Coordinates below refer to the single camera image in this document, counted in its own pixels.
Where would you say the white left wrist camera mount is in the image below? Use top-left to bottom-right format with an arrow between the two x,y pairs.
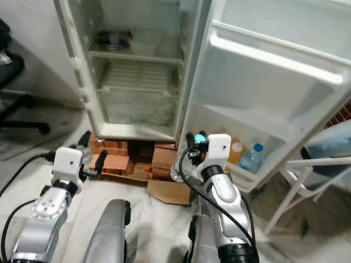
52,146 -> 86,184

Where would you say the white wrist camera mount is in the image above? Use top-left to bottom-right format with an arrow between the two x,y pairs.
204,133 -> 232,168
52,146 -> 86,184

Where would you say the glass fridge shelf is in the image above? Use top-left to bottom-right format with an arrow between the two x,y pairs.
88,50 -> 186,66

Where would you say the clear-fronted door bottle shelf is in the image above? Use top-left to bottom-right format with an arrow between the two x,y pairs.
189,103 -> 305,193

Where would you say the white-framed folding table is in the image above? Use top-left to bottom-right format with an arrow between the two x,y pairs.
263,156 -> 351,235

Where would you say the silver robot left leg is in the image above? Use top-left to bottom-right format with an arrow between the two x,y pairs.
88,199 -> 132,263

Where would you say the blue fabric bundle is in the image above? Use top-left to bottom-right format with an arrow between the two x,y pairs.
301,125 -> 351,177

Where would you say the clear crisper drawer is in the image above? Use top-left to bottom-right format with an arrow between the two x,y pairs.
96,59 -> 179,128

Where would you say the clear bottle teal cap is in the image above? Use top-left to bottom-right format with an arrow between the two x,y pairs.
170,131 -> 205,184

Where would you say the short black left arm cable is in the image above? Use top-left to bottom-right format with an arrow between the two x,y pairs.
1,198 -> 44,263

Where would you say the black office chair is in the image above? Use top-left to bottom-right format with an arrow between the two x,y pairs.
0,19 -> 53,135

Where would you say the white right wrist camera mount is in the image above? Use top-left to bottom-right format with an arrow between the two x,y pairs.
204,133 -> 232,168

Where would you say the orange drink bottle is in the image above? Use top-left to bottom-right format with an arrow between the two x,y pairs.
228,141 -> 244,165

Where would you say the black round container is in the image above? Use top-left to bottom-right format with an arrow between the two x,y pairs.
93,29 -> 133,51

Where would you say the water bottle blue cap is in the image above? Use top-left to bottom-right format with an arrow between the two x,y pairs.
239,143 -> 265,171

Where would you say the white fridge door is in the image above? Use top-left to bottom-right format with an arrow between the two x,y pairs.
178,0 -> 351,193

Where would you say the long black left arm cable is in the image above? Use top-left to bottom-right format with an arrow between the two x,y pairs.
0,153 -> 56,198

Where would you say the red grid-patterned panel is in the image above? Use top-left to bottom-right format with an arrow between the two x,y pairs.
329,100 -> 351,129

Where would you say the silver robot leg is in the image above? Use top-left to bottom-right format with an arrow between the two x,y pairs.
88,199 -> 132,263
185,215 -> 225,263

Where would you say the silver robot right leg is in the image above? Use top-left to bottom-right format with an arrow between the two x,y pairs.
185,215 -> 225,263

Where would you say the orange-red clay brick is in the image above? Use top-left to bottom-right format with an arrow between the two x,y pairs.
152,144 -> 180,170
151,167 -> 176,180
92,155 -> 129,171
88,137 -> 128,157

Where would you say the long white door shelf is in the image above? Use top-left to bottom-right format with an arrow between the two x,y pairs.
210,21 -> 351,85

